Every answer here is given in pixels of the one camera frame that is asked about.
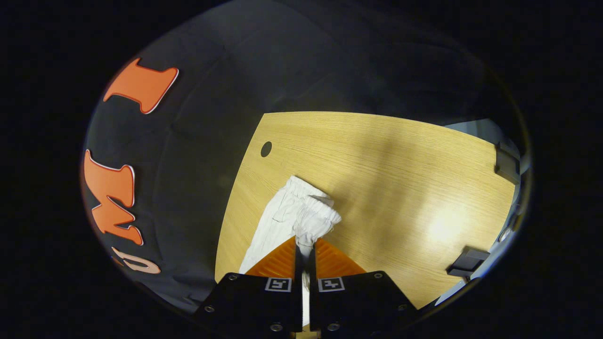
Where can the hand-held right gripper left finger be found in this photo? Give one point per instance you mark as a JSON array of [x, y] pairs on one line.
[[254, 296]]

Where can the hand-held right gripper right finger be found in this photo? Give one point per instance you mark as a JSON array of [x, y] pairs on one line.
[[358, 296]]

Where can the white jeans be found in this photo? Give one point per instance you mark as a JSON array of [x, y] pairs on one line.
[[292, 212]]

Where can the black backdrop cloth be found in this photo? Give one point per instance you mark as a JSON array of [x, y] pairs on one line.
[[198, 165]]

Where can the black table edge bracket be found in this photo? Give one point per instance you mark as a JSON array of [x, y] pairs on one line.
[[507, 164], [467, 262]]

